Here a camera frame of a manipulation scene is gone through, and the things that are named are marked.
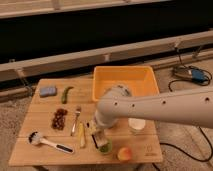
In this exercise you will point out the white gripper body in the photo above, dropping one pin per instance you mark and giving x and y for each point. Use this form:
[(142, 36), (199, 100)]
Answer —
[(94, 128)]

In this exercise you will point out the brown white eraser block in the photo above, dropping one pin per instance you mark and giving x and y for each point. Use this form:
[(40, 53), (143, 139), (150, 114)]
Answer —
[(100, 139)]

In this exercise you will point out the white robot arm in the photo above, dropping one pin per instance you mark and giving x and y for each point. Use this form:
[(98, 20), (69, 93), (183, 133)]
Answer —
[(189, 107)]

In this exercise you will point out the green plastic cup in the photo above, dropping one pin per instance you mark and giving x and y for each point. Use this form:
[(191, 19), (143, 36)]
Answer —
[(105, 148)]

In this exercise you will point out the yellow corn cob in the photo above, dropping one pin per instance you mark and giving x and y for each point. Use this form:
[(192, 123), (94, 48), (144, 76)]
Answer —
[(81, 135)]

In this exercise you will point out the bunch of dark grapes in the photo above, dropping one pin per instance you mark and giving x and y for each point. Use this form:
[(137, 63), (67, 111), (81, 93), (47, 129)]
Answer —
[(58, 122)]

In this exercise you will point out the orange peach fruit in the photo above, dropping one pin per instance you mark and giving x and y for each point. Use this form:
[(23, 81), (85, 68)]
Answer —
[(124, 154)]

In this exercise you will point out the white round container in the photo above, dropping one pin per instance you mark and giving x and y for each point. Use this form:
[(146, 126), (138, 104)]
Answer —
[(136, 125)]

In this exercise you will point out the green chili pepper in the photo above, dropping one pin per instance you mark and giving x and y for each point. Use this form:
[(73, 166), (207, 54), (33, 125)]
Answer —
[(65, 93)]

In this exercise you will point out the white dish brush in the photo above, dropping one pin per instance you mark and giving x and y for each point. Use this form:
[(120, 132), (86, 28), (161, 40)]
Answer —
[(37, 138)]

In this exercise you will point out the blue sponge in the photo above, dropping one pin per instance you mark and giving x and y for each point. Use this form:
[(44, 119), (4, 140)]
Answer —
[(47, 91)]

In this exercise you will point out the yellow plastic bin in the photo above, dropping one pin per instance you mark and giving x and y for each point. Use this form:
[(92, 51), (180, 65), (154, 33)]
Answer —
[(139, 79)]

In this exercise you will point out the blue power device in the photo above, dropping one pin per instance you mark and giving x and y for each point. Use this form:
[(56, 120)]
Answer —
[(188, 73)]

